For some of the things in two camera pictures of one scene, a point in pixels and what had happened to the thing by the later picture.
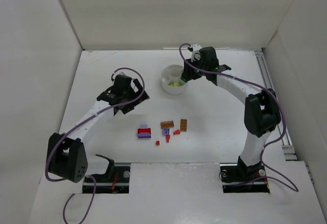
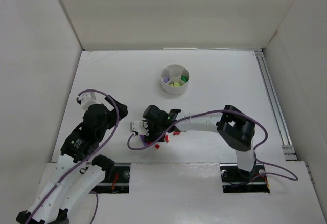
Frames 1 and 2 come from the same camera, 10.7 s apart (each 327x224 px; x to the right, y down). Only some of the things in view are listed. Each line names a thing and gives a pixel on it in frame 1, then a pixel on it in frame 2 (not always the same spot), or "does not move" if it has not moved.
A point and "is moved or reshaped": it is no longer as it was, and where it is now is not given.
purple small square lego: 166,131 is moved or reshaped
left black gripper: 136,101 → 116,107
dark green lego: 184,79 does not move
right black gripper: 189,72 → 155,137
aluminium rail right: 287,146 does not move
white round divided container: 171,81 does not move
